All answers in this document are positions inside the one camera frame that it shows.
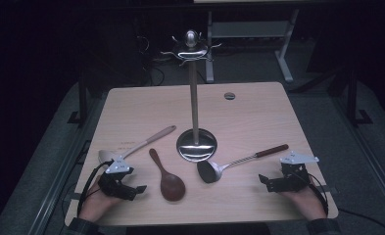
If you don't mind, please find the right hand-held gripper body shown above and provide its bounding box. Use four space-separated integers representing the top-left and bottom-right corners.
268 150 320 193

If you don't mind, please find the metal utensil rack stand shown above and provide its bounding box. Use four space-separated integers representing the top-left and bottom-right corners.
160 29 223 164

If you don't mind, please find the black floor cable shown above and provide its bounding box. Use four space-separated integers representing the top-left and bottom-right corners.
338 209 385 235

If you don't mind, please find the white desk frame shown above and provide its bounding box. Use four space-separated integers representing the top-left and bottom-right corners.
205 9 301 84

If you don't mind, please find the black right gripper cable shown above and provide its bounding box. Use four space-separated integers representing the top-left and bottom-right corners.
307 171 330 216

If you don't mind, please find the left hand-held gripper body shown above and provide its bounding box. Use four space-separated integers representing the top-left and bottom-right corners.
97 156 139 201

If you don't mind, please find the person's right hand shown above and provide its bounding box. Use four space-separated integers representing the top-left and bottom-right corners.
279 185 328 221

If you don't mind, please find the spatula with wooden handle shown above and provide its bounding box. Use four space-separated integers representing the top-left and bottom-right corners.
97 124 177 165

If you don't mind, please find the bundle of black floor cables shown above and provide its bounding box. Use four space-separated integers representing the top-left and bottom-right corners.
137 35 168 87

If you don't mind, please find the person's left hand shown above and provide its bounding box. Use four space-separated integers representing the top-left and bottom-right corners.
78 177 122 223

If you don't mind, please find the dark wooden rice spoon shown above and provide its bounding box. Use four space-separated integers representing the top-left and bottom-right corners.
148 148 187 203

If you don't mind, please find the black metal stand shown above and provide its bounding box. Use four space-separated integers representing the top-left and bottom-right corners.
344 65 374 127

